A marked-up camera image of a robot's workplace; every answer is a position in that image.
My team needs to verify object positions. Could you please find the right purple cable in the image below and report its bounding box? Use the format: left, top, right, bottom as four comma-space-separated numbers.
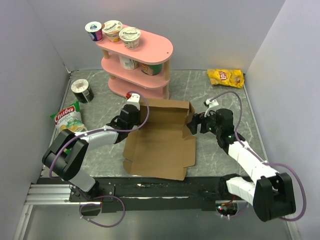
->
211, 91, 307, 223

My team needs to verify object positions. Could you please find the orange Chobani yogurt cup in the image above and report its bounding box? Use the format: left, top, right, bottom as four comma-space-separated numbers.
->
102, 20, 123, 43

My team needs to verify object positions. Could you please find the green Chuba chips bag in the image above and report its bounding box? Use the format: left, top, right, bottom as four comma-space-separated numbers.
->
50, 100, 88, 133

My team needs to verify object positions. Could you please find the aluminium frame rail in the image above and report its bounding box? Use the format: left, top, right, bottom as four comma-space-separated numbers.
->
13, 183, 83, 240

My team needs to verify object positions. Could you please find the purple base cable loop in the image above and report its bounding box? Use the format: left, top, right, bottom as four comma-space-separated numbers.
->
79, 194, 126, 228

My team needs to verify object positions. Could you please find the white Chobani yogurt cup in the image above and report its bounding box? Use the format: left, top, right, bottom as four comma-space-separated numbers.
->
119, 27, 141, 50

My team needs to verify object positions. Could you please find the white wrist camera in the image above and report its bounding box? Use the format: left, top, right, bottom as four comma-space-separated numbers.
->
126, 92, 140, 110
204, 98, 219, 118

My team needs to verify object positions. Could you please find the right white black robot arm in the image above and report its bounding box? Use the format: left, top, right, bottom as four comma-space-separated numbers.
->
187, 108, 296, 222

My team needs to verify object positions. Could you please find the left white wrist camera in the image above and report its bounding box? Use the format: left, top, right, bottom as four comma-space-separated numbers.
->
126, 92, 140, 110

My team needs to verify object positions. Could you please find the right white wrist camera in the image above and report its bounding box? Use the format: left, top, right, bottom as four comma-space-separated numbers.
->
204, 98, 219, 118

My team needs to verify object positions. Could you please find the brown cardboard box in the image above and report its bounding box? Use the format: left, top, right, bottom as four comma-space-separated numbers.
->
123, 98, 196, 181

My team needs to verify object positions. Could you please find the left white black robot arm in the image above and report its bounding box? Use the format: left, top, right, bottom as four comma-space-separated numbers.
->
42, 104, 141, 201

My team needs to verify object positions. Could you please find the blue white yogurt cup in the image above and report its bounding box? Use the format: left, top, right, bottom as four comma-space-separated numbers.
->
84, 21, 103, 42

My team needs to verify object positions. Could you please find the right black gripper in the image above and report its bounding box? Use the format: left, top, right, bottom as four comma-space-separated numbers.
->
186, 108, 222, 136

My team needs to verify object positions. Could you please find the black can with white lid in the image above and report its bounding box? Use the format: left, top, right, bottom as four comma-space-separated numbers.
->
71, 79, 94, 104

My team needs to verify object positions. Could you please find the green can on middle shelf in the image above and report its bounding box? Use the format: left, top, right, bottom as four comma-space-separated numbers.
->
139, 62, 163, 76

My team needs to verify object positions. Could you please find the yellow Lays chips bag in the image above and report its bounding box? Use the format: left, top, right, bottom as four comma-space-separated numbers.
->
207, 68, 245, 89

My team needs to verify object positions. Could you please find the pink three-tier shelf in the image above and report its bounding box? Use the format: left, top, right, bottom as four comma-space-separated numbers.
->
96, 30, 174, 99

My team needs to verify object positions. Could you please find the white cup on middle shelf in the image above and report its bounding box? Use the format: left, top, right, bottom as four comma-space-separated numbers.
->
119, 55, 139, 70

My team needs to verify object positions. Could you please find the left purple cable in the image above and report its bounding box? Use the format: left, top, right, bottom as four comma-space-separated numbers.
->
48, 91, 151, 180

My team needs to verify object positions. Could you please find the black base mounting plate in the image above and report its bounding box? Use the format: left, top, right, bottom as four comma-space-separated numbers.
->
68, 176, 247, 214

